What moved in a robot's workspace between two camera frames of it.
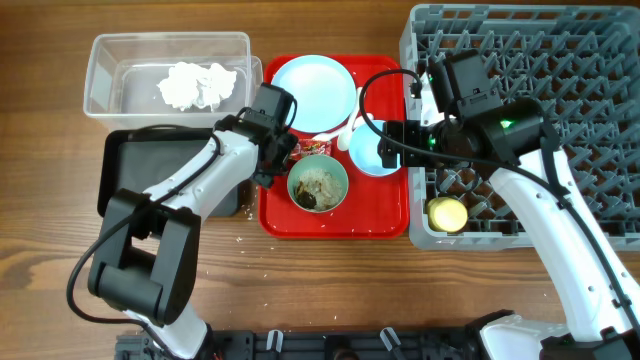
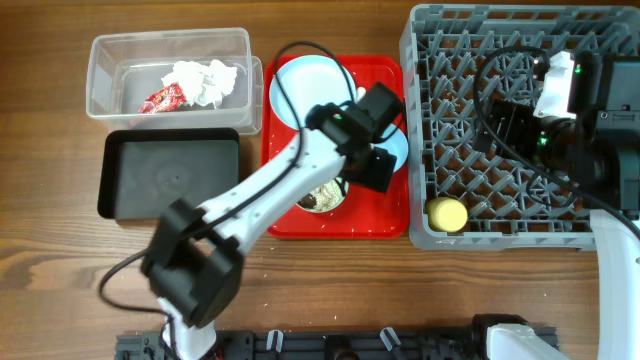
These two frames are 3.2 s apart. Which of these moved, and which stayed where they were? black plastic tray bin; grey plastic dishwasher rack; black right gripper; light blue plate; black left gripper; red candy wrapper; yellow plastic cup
Moved: red candy wrapper; black right gripper; black left gripper
Stayed: grey plastic dishwasher rack; black plastic tray bin; light blue plate; yellow plastic cup
